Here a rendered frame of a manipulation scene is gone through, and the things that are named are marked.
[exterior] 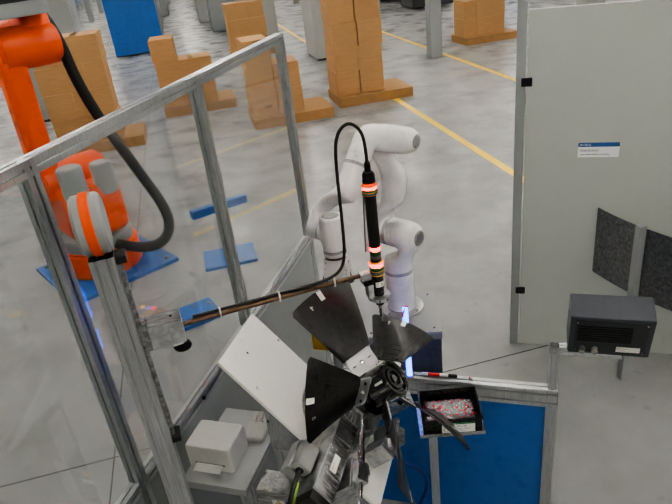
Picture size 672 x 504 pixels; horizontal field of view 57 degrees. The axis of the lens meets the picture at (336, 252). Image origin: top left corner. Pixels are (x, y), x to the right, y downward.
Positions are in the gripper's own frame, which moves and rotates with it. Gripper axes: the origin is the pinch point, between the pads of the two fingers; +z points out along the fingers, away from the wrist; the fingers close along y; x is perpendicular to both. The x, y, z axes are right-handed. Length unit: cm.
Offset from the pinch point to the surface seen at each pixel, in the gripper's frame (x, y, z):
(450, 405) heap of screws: 13, -42, 39
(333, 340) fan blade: 42.4, -10.7, -8.7
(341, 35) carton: -741, 205, 19
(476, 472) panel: 0, -50, 87
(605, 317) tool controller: 7, -93, 1
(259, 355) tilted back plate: 49, 12, -5
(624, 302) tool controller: 0, -99, -1
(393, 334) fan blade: 19.6, -24.3, 4.2
